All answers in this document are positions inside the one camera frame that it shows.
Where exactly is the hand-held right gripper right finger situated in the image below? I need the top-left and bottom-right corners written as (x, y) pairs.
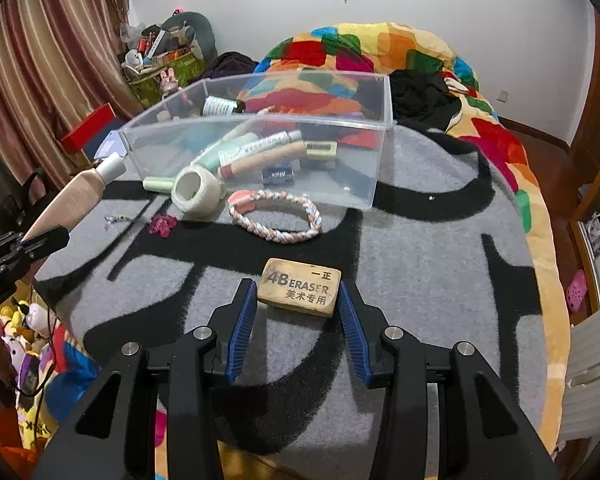
top-left (336, 280), bottom-right (553, 480)

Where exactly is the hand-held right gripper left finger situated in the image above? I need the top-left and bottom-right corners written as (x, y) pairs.
top-left (32, 276), bottom-right (258, 480)

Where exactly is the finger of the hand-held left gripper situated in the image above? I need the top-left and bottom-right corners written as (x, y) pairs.
top-left (17, 226), bottom-right (71, 263)
top-left (0, 232), bottom-right (28, 291)

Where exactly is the beige handled tool white cap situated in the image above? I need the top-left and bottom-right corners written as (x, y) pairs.
top-left (22, 152), bottom-right (127, 243)

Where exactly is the large tan eraser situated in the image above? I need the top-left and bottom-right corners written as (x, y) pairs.
top-left (256, 258), bottom-right (342, 317)

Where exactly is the clear plastic storage box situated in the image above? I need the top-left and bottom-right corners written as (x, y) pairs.
top-left (117, 72), bottom-right (396, 210)

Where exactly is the small blue packet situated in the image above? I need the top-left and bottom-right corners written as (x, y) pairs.
top-left (261, 164), bottom-right (295, 184)

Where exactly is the tan cylindrical tube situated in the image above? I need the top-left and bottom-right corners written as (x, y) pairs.
top-left (219, 142), bottom-right (307, 181)

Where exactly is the mint green tube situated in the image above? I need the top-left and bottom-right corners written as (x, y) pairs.
top-left (189, 137), bottom-right (233, 173)

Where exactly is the small cream eraser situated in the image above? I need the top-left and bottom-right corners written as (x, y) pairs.
top-left (305, 140), bottom-right (339, 159)

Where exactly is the silver pen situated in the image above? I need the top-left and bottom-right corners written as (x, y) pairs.
top-left (225, 107), bottom-right (272, 141)

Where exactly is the dark green spray bottle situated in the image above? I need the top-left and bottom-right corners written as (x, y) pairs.
top-left (202, 95), bottom-right (246, 117)

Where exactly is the pile of plush toys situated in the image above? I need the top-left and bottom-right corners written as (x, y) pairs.
top-left (0, 295), bottom-right (101, 451)

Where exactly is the black chair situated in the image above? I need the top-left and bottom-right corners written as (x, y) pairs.
top-left (0, 162), bottom-right (46, 233)

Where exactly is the grey black blanket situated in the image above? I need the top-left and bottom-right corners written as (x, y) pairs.
top-left (32, 122), bottom-right (551, 461)

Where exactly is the red box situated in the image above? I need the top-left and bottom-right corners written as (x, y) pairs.
top-left (60, 102), bottom-right (118, 156)

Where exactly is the pale green white tube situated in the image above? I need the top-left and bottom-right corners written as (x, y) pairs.
top-left (143, 175), bottom-right (181, 194)

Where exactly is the white bandage roll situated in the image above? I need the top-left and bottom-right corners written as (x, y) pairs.
top-left (172, 166), bottom-right (228, 219)

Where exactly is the striped brown curtain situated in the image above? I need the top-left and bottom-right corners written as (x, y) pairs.
top-left (0, 0), bottom-right (131, 201)

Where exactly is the green basket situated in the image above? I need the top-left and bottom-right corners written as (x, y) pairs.
top-left (127, 57), bottom-right (206, 106)

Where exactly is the pink rabbit toy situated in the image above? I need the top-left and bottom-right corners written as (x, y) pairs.
top-left (159, 67), bottom-right (181, 96)

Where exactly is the pink clog shoe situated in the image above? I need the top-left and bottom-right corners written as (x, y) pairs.
top-left (565, 270), bottom-right (586, 311)

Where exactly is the black garment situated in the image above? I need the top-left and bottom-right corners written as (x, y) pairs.
top-left (390, 69), bottom-right (463, 131)

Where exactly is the dark maroon clothes pile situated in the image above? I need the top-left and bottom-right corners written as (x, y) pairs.
top-left (207, 52), bottom-right (258, 81)

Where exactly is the grey green pillow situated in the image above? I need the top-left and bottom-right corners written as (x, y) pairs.
top-left (161, 10), bottom-right (218, 63)

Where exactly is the colourful patchwork quilt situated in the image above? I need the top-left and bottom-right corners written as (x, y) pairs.
top-left (20, 22), bottom-right (571, 480)

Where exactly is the braided rope ring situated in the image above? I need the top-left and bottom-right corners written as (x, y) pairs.
top-left (228, 190), bottom-right (323, 246)

